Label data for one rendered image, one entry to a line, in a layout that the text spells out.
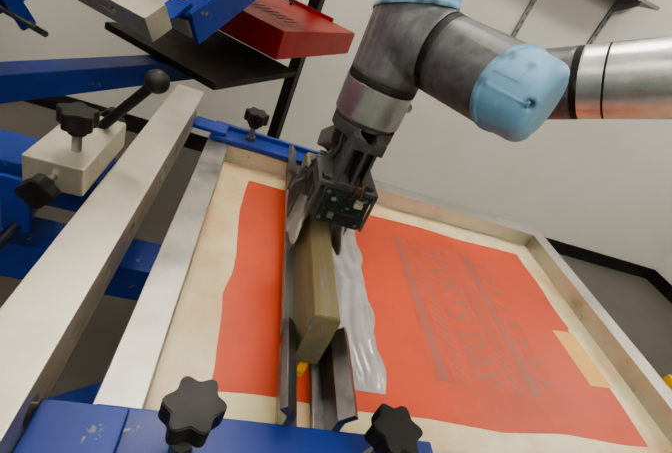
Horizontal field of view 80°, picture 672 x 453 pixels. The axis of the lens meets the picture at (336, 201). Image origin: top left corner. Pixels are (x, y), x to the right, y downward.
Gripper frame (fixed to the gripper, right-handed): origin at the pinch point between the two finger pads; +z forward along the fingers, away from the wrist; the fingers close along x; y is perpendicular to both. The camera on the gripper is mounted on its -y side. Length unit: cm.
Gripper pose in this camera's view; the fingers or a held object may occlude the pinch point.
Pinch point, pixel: (307, 241)
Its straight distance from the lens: 56.9
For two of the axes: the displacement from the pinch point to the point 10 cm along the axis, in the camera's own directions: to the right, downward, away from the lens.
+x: 9.3, 2.6, 2.6
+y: 0.8, 5.5, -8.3
